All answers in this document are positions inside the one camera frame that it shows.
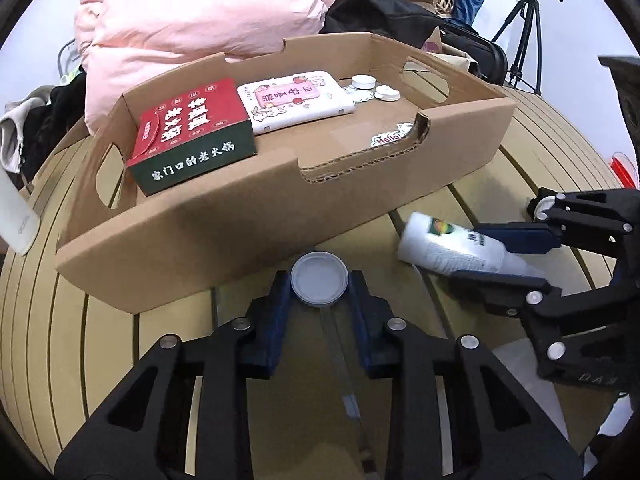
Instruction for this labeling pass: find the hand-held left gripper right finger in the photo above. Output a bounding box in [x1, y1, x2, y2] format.
[348, 269, 586, 480]

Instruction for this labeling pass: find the pink duvet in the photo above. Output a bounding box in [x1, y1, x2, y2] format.
[74, 0, 352, 134]

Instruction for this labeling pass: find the red green carton box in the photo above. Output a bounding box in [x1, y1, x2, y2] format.
[125, 78, 258, 197]

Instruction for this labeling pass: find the white round lid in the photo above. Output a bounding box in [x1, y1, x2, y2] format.
[289, 251, 350, 308]

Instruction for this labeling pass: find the beige cloth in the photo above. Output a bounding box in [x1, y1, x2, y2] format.
[0, 84, 54, 174]

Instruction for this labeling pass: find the black garment pile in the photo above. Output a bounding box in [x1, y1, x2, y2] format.
[22, 72, 90, 182]

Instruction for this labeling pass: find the black backpack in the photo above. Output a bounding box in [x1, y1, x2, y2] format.
[442, 26, 509, 87]

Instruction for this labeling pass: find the black white capped bottle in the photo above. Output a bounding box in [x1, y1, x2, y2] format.
[527, 187, 557, 222]

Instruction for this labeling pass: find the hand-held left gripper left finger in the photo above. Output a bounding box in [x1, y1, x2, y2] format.
[55, 270, 292, 480]

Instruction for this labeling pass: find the white thermos flask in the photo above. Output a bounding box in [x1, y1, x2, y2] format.
[0, 168, 39, 257]

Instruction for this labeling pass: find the cardboard tray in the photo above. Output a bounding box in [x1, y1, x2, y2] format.
[54, 31, 517, 316]

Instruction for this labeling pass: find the black tripod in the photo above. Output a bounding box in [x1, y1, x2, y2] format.
[492, 0, 544, 97]

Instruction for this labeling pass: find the red plastic object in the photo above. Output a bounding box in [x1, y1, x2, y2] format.
[607, 152, 640, 187]

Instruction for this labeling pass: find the black bag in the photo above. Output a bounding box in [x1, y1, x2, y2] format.
[321, 0, 442, 52]

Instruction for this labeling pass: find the grey metal frame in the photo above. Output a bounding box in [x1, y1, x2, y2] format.
[56, 39, 82, 77]

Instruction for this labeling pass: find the beige tote bag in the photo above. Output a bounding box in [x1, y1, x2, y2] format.
[423, 26, 474, 77]

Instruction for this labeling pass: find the white cloud sticker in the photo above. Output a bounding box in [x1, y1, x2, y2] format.
[369, 122, 417, 147]

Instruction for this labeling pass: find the dark grey object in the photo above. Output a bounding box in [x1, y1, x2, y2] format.
[597, 54, 640, 177]

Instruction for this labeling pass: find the white plastic bottle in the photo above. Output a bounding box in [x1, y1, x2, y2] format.
[397, 211, 547, 282]

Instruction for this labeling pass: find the white pink wipes pack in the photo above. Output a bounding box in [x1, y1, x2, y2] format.
[235, 69, 357, 136]

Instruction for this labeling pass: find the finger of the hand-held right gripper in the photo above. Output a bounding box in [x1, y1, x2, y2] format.
[473, 187, 640, 257]
[449, 268, 627, 387]

